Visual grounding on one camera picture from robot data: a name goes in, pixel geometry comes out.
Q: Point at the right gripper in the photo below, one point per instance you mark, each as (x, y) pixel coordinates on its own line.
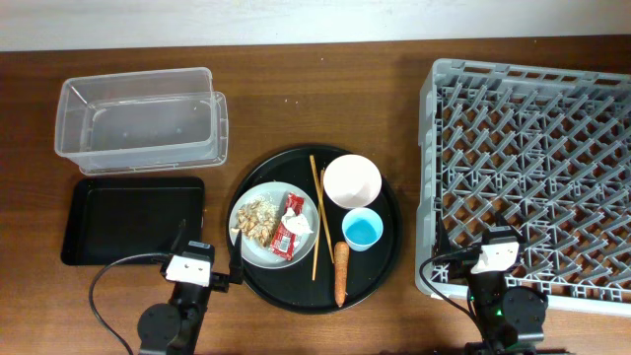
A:
(443, 244)

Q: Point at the right wooden chopstick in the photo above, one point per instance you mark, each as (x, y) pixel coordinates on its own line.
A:
(322, 212)

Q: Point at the left wooden chopstick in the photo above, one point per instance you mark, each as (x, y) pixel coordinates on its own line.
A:
(316, 246)

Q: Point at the white tissue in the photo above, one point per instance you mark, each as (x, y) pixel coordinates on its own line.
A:
(296, 224)

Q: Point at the black rectangular tray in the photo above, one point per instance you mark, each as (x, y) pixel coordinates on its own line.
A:
(112, 218)

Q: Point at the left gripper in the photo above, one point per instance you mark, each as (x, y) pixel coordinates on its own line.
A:
(221, 283)

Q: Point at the clear plastic bin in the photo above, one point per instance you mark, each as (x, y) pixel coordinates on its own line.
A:
(147, 121)

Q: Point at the nut shell scraps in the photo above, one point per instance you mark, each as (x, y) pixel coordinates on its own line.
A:
(257, 221)

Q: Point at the round black serving tray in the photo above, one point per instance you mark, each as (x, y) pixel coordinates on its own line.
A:
(293, 288)

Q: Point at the pink bowl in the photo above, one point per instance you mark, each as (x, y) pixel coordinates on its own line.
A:
(352, 181)

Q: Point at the red snack wrapper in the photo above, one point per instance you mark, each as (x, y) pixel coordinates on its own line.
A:
(283, 241)

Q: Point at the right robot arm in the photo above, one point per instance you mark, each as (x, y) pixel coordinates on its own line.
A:
(510, 318)

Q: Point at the wooden chopstick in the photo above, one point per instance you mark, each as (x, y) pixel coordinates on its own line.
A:
(322, 212)
(316, 246)

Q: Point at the blue plastic cup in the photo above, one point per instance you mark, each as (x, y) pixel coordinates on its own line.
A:
(362, 228)

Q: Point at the orange carrot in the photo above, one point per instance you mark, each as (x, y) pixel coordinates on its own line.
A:
(341, 260)

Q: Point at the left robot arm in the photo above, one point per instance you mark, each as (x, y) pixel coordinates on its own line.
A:
(173, 327)

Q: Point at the grey dishwasher rack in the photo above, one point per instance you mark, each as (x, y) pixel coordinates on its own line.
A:
(547, 148)

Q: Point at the grey plate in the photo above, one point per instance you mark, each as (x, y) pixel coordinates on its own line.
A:
(276, 192)

